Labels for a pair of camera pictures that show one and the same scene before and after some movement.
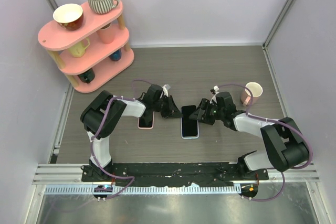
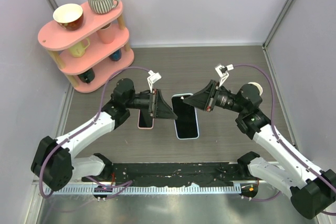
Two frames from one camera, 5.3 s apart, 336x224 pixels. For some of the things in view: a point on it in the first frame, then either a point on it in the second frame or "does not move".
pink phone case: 146,128 does not move
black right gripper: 203,118 to 206,98
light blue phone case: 189,137 to 198,130
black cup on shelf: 87,76 does not move
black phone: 146,119 does not move
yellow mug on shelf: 79,49 does not move
